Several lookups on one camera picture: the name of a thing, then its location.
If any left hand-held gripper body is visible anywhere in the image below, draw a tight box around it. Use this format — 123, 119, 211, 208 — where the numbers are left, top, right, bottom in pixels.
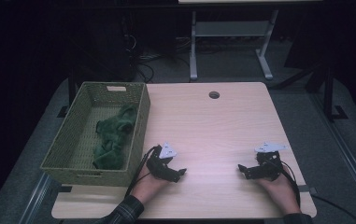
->
146, 142, 178, 182

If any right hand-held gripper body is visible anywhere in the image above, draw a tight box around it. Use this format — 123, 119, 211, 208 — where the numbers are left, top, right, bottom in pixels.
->
254, 142, 288, 181

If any green plush toy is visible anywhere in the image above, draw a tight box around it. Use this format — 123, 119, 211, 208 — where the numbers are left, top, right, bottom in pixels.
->
92, 104, 138, 171

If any green woven basket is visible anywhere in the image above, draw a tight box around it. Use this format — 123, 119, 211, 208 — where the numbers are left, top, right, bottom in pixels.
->
39, 81, 151, 188

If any person's left hand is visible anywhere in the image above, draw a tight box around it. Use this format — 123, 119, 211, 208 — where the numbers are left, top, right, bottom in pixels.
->
131, 167, 171, 204

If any person's right hand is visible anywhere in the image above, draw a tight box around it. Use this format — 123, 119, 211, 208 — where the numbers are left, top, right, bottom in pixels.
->
254, 169, 301, 216

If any grey table edge clamp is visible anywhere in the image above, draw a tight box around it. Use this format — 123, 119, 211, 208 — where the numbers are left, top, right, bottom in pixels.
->
297, 184, 318, 194

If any black metal stand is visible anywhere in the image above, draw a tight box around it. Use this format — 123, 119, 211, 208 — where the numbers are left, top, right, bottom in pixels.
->
305, 64, 349, 123

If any left hand-held gripper black cable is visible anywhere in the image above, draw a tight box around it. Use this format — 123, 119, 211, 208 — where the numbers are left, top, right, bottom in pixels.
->
124, 145, 160, 198

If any hand-held gripper black cable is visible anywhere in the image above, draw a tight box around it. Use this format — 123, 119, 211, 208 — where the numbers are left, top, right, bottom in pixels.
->
278, 160, 356, 224
124, 145, 160, 198

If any right hand-held gripper black cable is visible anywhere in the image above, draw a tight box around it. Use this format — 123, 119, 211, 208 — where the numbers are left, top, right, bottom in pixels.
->
278, 160, 356, 224

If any metal floor rail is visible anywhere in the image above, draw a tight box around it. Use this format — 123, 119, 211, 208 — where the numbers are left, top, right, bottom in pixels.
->
18, 172, 51, 224
308, 92, 356, 208

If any tangle of floor cables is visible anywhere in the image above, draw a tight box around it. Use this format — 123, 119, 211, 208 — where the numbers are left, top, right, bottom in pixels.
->
121, 15, 195, 84

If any grey metal table frame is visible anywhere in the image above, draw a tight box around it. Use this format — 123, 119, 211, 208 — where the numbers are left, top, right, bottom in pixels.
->
189, 9, 280, 82

